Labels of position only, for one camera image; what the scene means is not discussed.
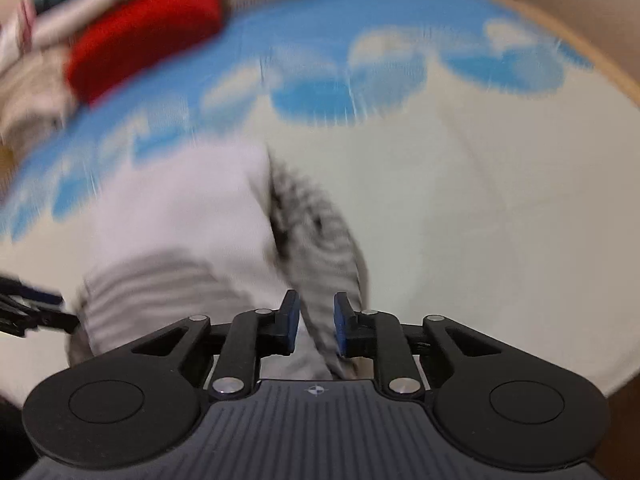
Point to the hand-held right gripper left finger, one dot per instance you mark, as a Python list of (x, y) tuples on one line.
[(290, 325)]

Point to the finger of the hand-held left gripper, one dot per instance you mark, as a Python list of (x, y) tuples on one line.
[(45, 319), (35, 294)]

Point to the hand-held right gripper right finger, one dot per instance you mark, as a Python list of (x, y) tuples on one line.
[(340, 325)]

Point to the black white striped hoodie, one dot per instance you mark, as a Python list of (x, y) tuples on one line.
[(200, 240)]

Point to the blue white floral mat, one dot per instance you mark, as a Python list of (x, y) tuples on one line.
[(450, 185)]

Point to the beige cloth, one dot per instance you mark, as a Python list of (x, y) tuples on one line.
[(30, 95)]

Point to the folded red garment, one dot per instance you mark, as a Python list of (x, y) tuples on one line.
[(145, 42)]

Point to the wooden bed frame edge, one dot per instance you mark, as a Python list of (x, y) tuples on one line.
[(590, 55)]

